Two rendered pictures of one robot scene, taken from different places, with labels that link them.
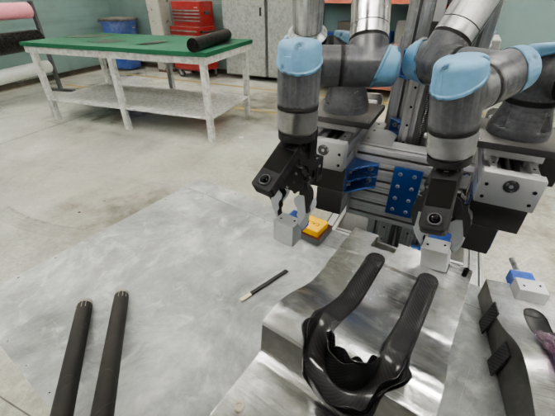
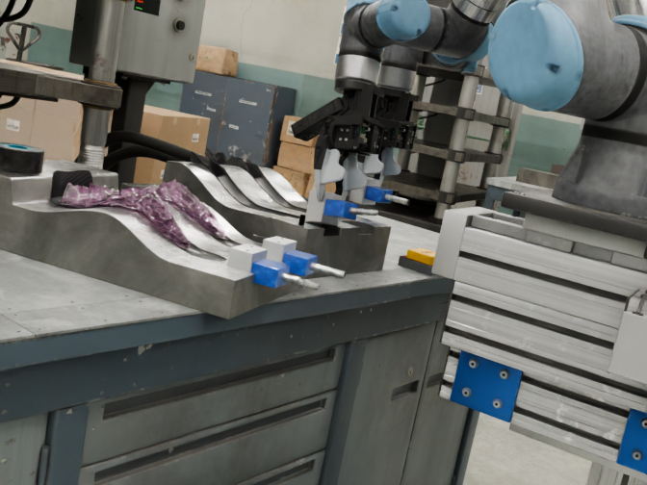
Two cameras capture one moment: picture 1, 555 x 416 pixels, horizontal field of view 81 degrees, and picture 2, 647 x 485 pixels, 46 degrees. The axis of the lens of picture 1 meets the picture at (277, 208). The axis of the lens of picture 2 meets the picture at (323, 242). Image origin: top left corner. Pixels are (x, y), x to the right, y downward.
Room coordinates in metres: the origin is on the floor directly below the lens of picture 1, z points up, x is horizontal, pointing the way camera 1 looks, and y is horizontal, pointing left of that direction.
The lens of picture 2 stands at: (0.54, -1.67, 1.11)
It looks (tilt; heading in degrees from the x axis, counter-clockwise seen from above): 11 degrees down; 91
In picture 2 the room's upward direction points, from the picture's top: 11 degrees clockwise
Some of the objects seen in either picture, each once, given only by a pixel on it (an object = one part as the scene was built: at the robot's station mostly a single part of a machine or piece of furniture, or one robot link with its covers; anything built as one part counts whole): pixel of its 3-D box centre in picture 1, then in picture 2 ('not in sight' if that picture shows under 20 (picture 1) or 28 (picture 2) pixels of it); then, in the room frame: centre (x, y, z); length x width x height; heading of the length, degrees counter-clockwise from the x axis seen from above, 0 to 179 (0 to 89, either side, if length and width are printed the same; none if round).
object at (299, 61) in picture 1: (299, 74); (405, 41); (0.60, -0.04, 1.25); 0.09 x 0.08 x 0.11; 173
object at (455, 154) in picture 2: not in sight; (439, 128); (1.13, 4.40, 1.03); 1.54 x 0.94 x 2.06; 66
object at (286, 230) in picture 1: (298, 219); (382, 195); (0.61, -0.05, 0.93); 0.13 x 0.05 x 0.05; 145
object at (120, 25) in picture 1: (122, 44); not in sight; (7.39, 3.16, 0.48); 0.64 x 0.54 x 0.97; 72
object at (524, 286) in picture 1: (519, 278); (304, 264); (0.50, -0.52, 0.86); 0.13 x 0.05 x 0.05; 162
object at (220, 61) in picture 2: not in sight; (216, 60); (-1.21, 7.08, 1.26); 0.42 x 0.33 x 0.29; 156
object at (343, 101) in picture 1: (347, 93); not in sight; (1.10, -0.23, 1.09); 0.15 x 0.15 x 0.10
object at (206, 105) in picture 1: (144, 76); not in sight; (4.20, 1.62, 0.51); 2.40 x 1.13 x 1.02; 70
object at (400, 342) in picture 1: (377, 310); (258, 185); (0.36, -0.17, 0.92); 0.35 x 0.16 x 0.09; 145
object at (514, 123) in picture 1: (523, 115); (620, 170); (0.88, -0.67, 1.09); 0.15 x 0.15 x 0.10
